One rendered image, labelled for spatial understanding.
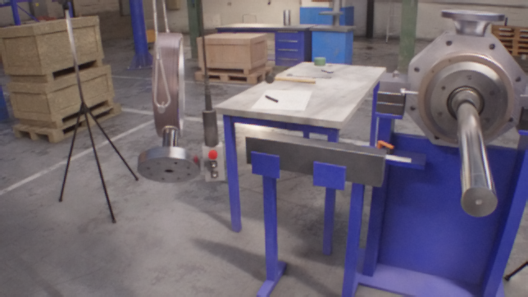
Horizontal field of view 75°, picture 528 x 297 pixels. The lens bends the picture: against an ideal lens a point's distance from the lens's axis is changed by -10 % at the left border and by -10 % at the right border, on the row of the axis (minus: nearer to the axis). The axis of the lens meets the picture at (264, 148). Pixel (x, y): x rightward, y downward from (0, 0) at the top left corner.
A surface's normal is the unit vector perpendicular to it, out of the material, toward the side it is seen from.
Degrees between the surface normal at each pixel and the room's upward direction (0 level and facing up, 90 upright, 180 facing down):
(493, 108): 90
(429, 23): 90
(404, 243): 90
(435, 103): 90
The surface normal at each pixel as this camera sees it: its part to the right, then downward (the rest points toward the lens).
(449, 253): -0.43, 0.36
